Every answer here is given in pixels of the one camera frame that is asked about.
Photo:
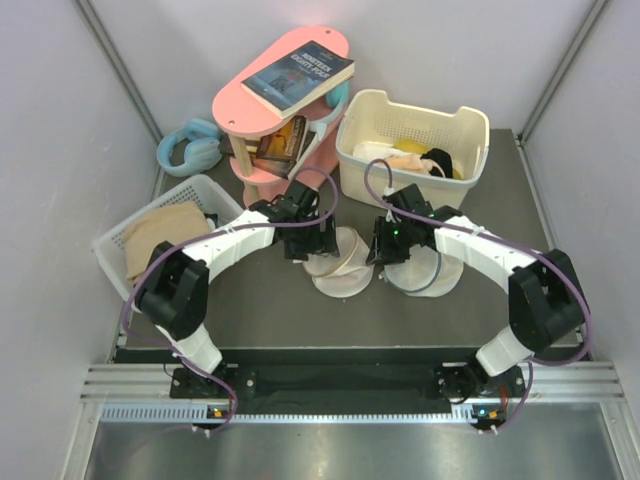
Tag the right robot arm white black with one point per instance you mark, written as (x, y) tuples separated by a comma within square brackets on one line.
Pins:
[(545, 299)]

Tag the dark blue paperback book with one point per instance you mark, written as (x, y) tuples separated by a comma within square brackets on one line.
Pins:
[(298, 78)]

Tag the white plastic perforated basket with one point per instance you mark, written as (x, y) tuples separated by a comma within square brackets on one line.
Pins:
[(210, 198)]

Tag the grey trim mesh laundry bag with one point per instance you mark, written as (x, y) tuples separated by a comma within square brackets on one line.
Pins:
[(426, 273)]

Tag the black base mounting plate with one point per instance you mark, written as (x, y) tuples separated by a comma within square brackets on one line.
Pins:
[(438, 373)]

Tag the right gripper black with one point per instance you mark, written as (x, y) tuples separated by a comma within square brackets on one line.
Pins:
[(382, 253)]

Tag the cream plastic laundry basket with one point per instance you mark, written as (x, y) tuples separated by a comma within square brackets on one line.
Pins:
[(381, 141)]

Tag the brown orange book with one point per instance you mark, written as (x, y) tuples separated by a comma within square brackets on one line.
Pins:
[(278, 153)]

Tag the beige folded cloth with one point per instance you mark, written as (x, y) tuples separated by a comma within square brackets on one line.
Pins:
[(174, 223)]

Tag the clothes pile in cream basket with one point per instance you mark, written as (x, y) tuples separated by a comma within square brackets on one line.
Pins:
[(411, 156)]

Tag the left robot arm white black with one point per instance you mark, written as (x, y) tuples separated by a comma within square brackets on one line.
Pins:
[(173, 291)]

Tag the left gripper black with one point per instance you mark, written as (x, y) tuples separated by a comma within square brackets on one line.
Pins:
[(323, 242)]

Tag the beige trim mesh laundry bag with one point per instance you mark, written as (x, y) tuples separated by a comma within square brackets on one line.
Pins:
[(345, 275)]

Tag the blue headphones on floor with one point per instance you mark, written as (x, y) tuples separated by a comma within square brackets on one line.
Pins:
[(200, 154)]

